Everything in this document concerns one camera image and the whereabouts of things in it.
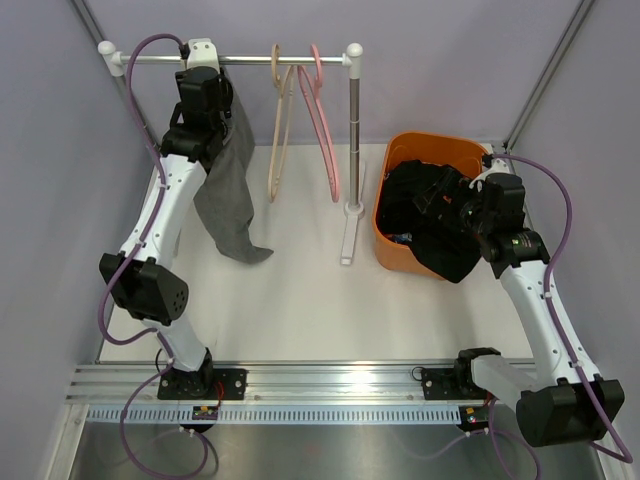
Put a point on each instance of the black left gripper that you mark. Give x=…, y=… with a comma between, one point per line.
x=223, y=104

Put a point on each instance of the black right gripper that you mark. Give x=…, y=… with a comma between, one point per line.
x=480, y=193

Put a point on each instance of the black shorts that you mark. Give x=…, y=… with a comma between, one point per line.
x=450, y=254

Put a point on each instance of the beige hanger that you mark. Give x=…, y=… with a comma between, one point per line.
x=284, y=83

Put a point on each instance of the blue orange patterned shorts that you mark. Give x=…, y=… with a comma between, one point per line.
x=401, y=239

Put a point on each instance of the pink plastic hanger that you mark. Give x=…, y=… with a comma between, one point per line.
x=310, y=87

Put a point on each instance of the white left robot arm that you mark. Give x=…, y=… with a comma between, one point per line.
x=139, y=276

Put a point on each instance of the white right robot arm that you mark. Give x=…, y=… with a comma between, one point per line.
x=567, y=400

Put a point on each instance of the grey shorts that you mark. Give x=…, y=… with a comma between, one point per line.
x=223, y=203

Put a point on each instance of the orange plastic basket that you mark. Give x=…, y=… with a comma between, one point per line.
x=430, y=148

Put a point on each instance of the metal clothes rack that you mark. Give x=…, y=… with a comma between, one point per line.
x=351, y=59

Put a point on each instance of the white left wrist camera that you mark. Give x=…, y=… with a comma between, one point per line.
x=200, y=52

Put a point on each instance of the aluminium mounting rail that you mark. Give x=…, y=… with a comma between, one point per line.
x=279, y=383

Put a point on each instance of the white slotted cable duct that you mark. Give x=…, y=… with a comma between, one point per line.
x=280, y=414

